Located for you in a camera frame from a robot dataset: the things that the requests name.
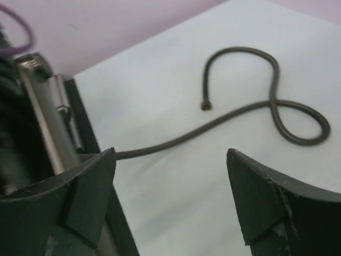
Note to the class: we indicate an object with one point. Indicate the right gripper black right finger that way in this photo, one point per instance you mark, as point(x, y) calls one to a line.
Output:
point(279, 215)

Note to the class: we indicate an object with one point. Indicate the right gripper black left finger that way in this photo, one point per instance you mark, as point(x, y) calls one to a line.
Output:
point(33, 219)

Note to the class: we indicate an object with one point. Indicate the dark metal faucet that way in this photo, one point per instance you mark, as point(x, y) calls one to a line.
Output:
point(34, 72)

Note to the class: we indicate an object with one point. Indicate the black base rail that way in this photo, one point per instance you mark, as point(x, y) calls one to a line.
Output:
point(95, 212)

